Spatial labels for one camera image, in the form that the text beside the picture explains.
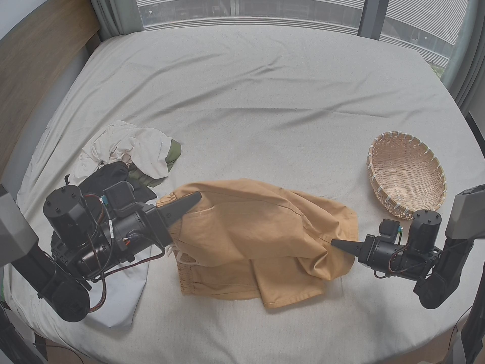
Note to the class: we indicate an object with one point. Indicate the pale blue garment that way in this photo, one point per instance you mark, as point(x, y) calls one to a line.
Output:
point(125, 294)

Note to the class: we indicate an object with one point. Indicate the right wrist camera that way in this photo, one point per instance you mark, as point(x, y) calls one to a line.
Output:
point(388, 228)

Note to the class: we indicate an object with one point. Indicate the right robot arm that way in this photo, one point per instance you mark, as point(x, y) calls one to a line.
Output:
point(464, 210)

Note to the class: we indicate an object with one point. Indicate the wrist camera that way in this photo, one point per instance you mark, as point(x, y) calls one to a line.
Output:
point(119, 195)
point(388, 228)

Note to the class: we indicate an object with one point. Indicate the grey-green curtain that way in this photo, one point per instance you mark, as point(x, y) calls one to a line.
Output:
point(113, 6)
point(471, 51)

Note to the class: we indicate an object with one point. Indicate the round woven basket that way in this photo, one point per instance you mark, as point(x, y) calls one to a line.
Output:
point(405, 173)

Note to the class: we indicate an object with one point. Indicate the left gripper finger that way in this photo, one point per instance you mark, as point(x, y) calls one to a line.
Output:
point(178, 209)

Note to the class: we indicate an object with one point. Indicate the white garment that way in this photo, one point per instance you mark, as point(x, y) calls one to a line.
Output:
point(125, 142)

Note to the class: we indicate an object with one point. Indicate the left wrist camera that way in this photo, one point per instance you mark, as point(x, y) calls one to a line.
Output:
point(119, 195)

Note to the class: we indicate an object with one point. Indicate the green garment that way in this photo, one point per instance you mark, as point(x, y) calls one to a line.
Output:
point(175, 154)

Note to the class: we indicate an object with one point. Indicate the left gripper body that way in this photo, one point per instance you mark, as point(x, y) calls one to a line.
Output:
point(136, 229)

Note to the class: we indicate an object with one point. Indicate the bed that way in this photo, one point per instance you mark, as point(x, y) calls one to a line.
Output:
point(265, 89)

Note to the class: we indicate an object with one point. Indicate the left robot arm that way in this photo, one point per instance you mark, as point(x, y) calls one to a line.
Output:
point(62, 210)

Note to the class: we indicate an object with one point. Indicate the black garment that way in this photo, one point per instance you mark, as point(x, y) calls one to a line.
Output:
point(110, 174)

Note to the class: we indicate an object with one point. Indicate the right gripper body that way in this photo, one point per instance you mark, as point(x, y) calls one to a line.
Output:
point(379, 254)

